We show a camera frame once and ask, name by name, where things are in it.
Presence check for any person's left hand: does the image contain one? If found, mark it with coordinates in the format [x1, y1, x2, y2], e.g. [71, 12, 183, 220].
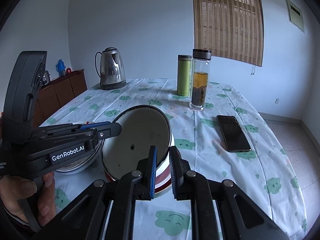
[1, 172, 56, 226]

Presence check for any steel rice cooker pot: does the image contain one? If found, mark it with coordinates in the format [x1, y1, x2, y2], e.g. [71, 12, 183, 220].
[42, 70, 50, 84]

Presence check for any brown wooden sideboard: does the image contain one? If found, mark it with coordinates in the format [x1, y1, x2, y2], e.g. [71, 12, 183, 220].
[33, 69, 87, 127]

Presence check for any blue water jug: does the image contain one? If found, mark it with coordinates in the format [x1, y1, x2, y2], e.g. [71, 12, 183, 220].
[56, 59, 66, 77]

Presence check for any cloud print tablecloth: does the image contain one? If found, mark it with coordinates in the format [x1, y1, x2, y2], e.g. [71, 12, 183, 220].
[41, 79, 307, 239]

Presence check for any black smartphone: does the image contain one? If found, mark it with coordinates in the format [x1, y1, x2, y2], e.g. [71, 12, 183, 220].
[216, 115, 251, 153]

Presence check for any stainless steel electric kettle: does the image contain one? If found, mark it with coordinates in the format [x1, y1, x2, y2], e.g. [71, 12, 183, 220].
[94, 47, 126, 90]

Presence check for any green thermos bottle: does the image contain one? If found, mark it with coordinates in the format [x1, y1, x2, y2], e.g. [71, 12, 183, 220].
[177, 55, 191, 96]

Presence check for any glass tea bottle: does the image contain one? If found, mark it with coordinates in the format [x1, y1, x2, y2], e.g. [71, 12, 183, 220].
[189, 49, 212, 110]

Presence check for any bamboo window blind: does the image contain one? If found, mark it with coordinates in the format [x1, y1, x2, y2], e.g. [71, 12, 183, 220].
[193, 0, 264, 67]

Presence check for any wall electrical panel box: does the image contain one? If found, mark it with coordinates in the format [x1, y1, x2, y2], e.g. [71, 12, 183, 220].
[285, 0, 305, 32]

